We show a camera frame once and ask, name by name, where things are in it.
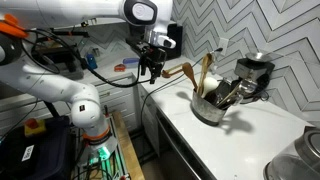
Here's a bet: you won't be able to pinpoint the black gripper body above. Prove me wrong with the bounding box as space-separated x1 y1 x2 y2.
141 42 168 65

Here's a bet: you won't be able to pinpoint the dark brown wooden spoon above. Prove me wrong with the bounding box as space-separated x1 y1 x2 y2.
161 68 184 79

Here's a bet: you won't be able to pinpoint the light slotted wooden spoon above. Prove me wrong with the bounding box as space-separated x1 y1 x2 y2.
164 64 185 75

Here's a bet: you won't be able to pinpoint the round-headed wooden spoon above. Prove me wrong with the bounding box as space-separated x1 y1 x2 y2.
181 62 199 93

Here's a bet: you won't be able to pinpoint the white round utensil head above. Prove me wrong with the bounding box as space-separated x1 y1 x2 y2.
202 77 219 98

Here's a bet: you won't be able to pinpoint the metal utensil holder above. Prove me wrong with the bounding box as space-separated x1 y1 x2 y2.
190 89 228 127

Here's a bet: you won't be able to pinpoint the black kitchen utensil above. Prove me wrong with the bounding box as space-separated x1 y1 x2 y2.
204 79 234 109

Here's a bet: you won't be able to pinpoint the blue-lidded container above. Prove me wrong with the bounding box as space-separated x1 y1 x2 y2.
122 57 141 66

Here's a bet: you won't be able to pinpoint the orange small object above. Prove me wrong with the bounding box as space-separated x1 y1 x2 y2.
113 63 127 73

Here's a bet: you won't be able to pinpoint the flat wooden spatula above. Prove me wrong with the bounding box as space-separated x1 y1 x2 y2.
196 59 207 97

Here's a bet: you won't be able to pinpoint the blue bottle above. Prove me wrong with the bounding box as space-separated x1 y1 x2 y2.
86 53 99 71

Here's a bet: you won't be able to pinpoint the dishwasher front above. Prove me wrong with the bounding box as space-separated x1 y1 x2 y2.
155 109 218 180

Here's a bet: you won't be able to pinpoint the black stove top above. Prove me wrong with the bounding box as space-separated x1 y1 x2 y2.
32 46 85 82

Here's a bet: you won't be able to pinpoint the wooden board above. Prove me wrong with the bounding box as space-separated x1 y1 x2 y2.
110 110 146 180

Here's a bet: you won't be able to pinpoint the metal ladle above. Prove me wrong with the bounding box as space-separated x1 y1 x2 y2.
216 79 258 108

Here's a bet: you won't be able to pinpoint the black coffee grinder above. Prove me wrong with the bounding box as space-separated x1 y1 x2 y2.
233 51 276 100

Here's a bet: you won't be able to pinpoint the yellow emergency stop button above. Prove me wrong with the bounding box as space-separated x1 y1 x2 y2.
23 118 47 138

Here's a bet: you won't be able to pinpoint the black control box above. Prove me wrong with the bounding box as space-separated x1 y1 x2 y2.
0 115 77 180

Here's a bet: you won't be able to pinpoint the black power cable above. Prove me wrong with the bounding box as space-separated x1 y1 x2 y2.
139 47 224 158

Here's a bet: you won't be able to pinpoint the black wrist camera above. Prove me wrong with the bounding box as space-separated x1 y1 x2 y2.
125 36 148 57

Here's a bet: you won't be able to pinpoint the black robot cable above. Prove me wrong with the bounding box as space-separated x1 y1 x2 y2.
19 28 158 89

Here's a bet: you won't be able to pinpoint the white wall outlet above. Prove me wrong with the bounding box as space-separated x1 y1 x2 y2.
217 37 230 57

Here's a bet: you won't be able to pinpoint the metal robot mount frame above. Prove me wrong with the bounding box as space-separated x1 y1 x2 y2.
71 111 132 180

